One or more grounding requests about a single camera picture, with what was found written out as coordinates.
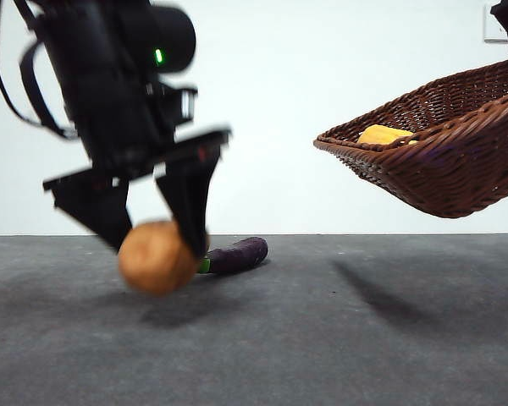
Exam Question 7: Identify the brown potato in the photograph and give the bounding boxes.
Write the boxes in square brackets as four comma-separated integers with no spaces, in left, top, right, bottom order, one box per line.
[117,220,200,296]

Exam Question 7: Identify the brown woven wicker basket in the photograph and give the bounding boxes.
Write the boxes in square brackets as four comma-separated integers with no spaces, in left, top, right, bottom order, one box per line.
[312,58,508,219]

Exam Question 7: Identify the purple eggplant with green stem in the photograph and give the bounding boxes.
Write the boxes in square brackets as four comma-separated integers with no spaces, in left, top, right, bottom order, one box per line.
[196,236,269,275]

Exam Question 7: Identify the white wall socket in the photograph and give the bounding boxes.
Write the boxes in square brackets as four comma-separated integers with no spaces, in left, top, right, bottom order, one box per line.
[483,3,508,43]

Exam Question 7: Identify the flat black cable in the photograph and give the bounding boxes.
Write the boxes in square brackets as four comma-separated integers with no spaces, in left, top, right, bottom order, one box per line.
[19,40,80,140]

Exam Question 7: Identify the yellow corn cob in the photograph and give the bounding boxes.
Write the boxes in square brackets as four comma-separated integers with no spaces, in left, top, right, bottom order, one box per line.
[357,124,419,146]

